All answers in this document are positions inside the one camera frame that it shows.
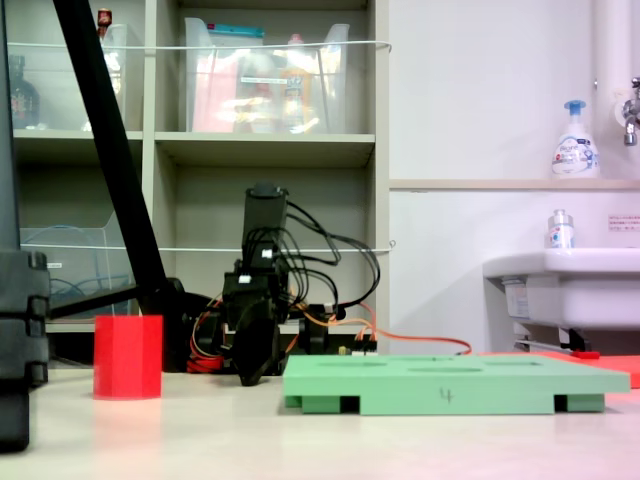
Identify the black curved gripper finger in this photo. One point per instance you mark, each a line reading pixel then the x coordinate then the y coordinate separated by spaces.
pixel 257 345

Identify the red octagonal pillar block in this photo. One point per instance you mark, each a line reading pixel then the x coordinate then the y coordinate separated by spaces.
pixel 127 357

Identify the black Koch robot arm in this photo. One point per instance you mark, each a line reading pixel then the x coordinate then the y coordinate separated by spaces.
pixel 265 215

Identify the beige shelf unit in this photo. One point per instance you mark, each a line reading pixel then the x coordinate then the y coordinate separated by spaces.
pixel 265 150

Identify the pink refill pouch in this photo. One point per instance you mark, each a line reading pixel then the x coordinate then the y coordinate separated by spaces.
pixel 212 100

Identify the green shape sorter board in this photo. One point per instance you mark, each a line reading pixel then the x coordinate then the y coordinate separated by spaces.
pixel 450 385

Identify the orange label detergent bottle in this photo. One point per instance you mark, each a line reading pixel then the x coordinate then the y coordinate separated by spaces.
pixel 296 95

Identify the large clear storage bin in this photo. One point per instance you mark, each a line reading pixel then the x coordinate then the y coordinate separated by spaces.
pixel 330 100

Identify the narrow clear storage bin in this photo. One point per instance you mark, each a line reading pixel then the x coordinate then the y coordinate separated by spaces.
pixel 120 110

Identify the black notched stack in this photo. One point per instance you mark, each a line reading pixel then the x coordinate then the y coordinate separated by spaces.
pixel 20 310

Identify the teal edged zip bag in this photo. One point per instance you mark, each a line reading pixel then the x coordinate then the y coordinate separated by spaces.
pixel 235 32

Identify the dark glass bottle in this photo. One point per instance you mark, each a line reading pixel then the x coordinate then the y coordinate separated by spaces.
pixel 22 100

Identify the small clear sanitizer bottle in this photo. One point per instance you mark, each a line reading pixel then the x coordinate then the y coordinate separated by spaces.
pixel 560 232

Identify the white sink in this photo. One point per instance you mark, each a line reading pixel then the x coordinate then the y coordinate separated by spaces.
pixel 575 290

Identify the white blue soap pump bottle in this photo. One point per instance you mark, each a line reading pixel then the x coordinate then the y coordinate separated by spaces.
pixel 575 150

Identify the white notice with red text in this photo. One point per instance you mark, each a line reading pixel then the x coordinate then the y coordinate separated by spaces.
pixel 624 223

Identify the chrome faucet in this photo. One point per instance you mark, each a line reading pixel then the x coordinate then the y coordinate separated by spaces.
pixel 630 117

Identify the metal sink bracket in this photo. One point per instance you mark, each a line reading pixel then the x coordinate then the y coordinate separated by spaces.
pixel 575 337

